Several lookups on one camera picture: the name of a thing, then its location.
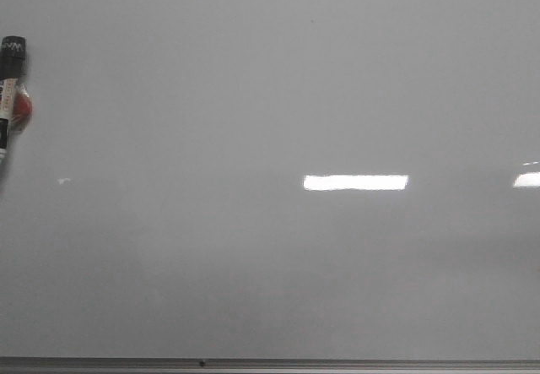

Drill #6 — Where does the black and white whiteboard marker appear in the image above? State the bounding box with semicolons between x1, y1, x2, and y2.
1;79;33;164

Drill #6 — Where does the black marker cap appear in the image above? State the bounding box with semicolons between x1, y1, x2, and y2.
0;35;26;80

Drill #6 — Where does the white whiteboard with aluminium frame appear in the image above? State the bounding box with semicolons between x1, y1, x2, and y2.
1;0;539;373

